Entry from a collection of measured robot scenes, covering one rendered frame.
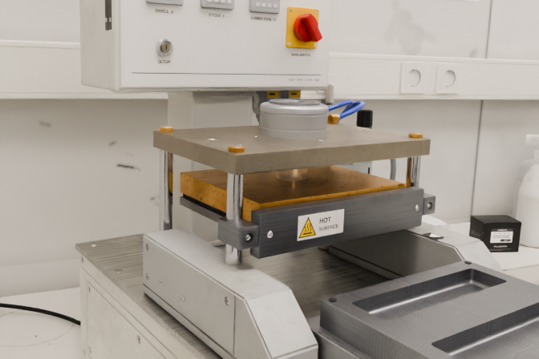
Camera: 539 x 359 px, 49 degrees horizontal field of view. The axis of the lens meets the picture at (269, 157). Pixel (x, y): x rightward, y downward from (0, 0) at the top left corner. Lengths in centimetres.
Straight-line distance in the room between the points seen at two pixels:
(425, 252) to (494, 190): 97
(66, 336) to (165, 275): 42
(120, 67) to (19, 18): 46
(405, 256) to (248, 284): 26
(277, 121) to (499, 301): 29
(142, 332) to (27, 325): 41
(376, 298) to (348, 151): 16
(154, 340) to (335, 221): 23
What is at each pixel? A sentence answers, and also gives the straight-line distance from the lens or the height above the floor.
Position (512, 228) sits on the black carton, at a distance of 139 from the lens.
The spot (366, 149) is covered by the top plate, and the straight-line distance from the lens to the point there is 64.
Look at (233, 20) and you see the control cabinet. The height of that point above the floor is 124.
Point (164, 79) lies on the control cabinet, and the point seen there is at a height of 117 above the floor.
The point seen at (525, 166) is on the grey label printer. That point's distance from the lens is 163.
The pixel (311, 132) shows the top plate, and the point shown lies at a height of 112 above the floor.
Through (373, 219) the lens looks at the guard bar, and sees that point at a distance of 65.
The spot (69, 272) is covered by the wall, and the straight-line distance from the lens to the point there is 123.
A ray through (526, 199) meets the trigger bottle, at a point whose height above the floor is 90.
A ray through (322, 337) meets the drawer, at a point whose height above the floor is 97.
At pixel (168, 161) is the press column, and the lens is 69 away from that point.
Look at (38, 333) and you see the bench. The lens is 105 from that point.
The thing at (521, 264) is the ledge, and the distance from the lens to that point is 134.
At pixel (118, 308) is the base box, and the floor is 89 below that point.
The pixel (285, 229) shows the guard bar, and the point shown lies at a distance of 57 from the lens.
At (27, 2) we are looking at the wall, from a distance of 115.
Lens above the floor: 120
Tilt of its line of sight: 10 degrees down
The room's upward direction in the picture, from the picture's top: 2 degrees clockwise
